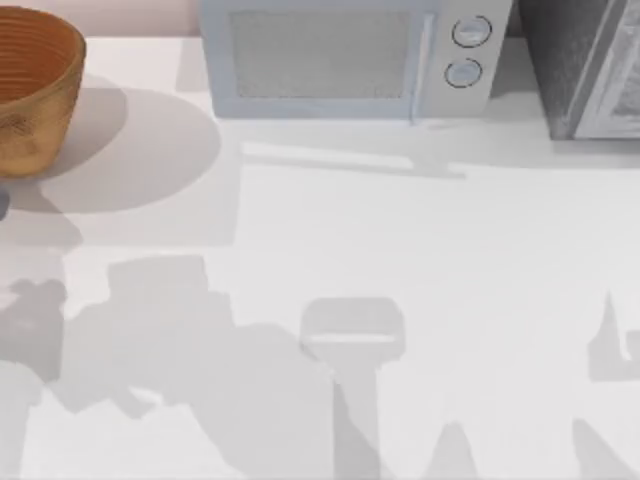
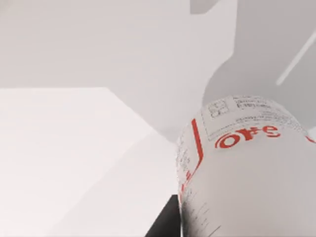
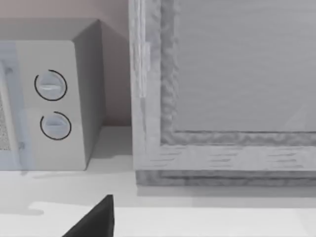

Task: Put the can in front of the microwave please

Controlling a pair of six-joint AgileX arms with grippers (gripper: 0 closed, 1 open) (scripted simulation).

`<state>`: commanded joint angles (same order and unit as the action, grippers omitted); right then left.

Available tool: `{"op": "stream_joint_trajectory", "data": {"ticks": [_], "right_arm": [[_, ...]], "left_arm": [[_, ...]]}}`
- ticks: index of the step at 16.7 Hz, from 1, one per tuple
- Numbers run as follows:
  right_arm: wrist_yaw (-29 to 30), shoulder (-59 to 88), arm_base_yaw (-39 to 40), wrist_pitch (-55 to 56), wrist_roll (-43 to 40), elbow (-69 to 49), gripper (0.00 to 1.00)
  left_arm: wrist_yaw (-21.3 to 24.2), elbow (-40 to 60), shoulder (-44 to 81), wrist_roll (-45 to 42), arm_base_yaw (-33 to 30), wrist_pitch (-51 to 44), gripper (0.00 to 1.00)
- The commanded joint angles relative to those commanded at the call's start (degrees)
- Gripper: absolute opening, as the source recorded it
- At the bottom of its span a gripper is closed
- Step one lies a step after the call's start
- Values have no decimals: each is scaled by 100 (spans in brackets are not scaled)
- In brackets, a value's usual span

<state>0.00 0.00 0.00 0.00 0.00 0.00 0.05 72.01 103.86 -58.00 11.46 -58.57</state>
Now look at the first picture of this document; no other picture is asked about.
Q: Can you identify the microwave oven door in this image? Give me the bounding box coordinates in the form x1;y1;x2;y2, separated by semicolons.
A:
200;0;440;122

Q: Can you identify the pale microwave oven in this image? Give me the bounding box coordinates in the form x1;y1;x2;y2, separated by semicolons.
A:
199;0;515;127

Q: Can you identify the round microwave knob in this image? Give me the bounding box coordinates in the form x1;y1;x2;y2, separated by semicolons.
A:
443;56;484;90
451;14;494;50

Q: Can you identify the brown woven basket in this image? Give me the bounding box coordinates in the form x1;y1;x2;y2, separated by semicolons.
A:
0;6;88;179

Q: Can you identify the grey cabinet door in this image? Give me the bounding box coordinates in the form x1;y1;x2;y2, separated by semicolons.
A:
570;0;640;141

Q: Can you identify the microwave door handle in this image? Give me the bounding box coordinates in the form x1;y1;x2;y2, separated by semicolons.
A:
409;13;435;126

